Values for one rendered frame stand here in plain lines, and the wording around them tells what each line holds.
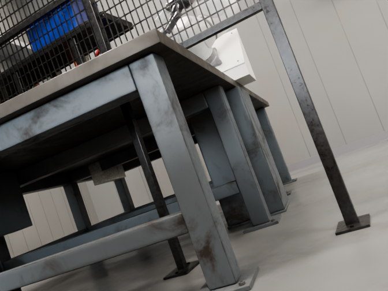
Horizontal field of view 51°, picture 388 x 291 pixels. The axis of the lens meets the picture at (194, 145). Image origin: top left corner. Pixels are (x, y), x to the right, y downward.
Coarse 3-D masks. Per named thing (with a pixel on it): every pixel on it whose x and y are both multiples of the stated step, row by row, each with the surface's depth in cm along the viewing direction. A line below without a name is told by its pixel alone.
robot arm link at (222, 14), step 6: (198, 0) 209; (210, 0) 206; (216, 0) 206; (222, 0) 208; (234, 0) 213; (198, 6) 210; (204, 6) 207; (210, 6) 206; (216, 6) 207; (234, 6) 212; (198, 12) 212; (204, 12) 208; (210, 12) 207; (222, 12) 209; (228, 12) 210; (234, 12) 212; (210, 18) 208; (216, 18) 208; (222, 18) 209; (210, 24) 208; (216, 36) 212
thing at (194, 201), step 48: (96, 96) 115; (144, 96) 111; (192, 96) 187; (0, 144) 125; (96, 144) 202; (192, 144) 113; (240, 144) 182; (0, 192) 199; (192, 192) 107; (240, 192) 183; (288, 192) 260; (0, 240) 226; (96, 240) 119; (144, 240) 113; (192, 240) 108; (0, 288) 127; (240, 288) 100
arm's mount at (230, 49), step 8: (232, 32) 232; (216, 40) 234; (224, 40) 230; (232, 40) 226; (240, 40) 228; (216, 48) 228; (224, 48) 224; (232, 48) 220; (240, 48) 216; (224, 56) 219; (232, 56) 215; (240, 56) 212; (224, 64) 214; (232, 64) 210; (240, 64) 207; (248, 64) 221; (224, 72) 210; (232, 72) 209; (240, 72) 208; (248, 72) 206; (240, 80) 215; (248, 80) 223
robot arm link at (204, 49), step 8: (192, 16) 207; (184, 24) 203; (200, 24) 206; (208, 24) 208; (176, 32) 206; (184, 32) 203; (192, 32) 203; (176, 40) 210; (208, 40) 210; (192, 48) 208; (200, 48) 209; (208, 48) 212; (200, 56) 211; (208, 56) 214
